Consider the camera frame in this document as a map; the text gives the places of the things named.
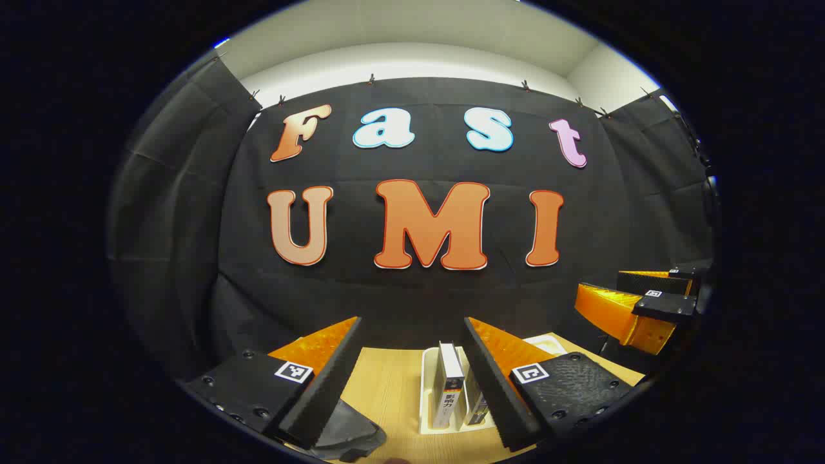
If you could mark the dark grey schoolbag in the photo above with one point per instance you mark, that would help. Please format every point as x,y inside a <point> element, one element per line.
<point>348,428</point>

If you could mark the white plastic bookshelf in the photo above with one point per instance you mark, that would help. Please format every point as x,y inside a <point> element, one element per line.
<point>427,399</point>

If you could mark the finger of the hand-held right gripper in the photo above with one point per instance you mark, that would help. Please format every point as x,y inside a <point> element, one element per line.
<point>651,282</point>
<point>619,316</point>

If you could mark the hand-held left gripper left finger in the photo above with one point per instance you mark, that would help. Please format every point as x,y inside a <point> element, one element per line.
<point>322,386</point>

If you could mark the black backdrop cloth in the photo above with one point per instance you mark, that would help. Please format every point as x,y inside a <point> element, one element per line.
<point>387,290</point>

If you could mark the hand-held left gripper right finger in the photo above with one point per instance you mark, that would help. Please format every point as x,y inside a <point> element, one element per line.
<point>499,393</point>

